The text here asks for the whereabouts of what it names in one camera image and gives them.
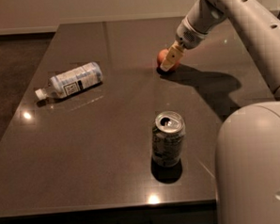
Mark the green 7up can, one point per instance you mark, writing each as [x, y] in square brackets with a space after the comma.
[168, 134]

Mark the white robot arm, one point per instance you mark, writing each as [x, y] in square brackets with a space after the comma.
[247, 155]

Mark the red apple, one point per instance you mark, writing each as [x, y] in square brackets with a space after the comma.
[161, 58]

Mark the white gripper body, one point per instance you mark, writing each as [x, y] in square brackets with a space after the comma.
[188, 37]

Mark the clear plastic water bottle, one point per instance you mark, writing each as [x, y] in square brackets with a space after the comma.
[69, 83]

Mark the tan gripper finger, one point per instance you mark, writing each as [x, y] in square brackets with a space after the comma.
[174, 55]

